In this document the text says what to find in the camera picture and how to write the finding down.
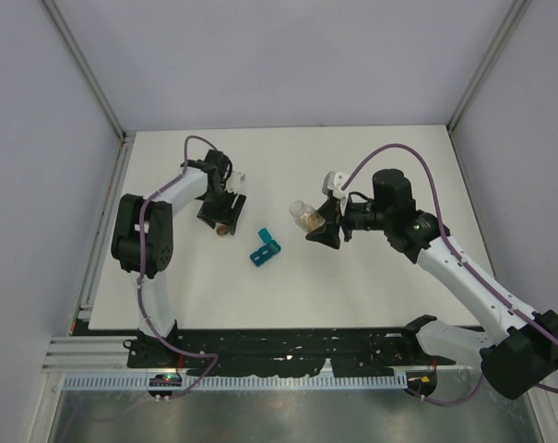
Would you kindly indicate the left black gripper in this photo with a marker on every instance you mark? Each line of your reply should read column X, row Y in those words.
column 228, row 216

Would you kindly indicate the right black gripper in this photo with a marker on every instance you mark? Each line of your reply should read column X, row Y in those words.
column 329, row 233

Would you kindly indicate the clear bottle cap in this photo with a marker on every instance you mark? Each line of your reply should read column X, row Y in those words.
column 222, row 230

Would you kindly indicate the clear pill bottle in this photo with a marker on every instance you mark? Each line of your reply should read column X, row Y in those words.
column 306, row 217

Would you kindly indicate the teal pill organizer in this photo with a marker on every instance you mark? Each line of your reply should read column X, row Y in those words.
column 267, row 250

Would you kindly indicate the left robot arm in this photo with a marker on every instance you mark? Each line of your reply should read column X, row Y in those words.
column 142, row 244

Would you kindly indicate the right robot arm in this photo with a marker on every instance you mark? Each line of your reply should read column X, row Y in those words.
column 518, row 345

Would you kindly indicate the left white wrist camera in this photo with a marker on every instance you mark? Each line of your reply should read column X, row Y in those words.
column 236, row 183

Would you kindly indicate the white slotted cable duct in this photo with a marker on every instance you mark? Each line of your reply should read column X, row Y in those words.
column 148, row 381

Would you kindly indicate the left aluminium frame post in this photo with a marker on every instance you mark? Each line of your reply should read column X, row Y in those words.
column 67, row 37

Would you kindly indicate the aluminium frame post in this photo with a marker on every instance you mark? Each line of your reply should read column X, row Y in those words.
column 67, row 37
column 501, row 37

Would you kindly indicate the right aluminium frame post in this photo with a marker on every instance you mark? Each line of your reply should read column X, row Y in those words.
column 501, row 37

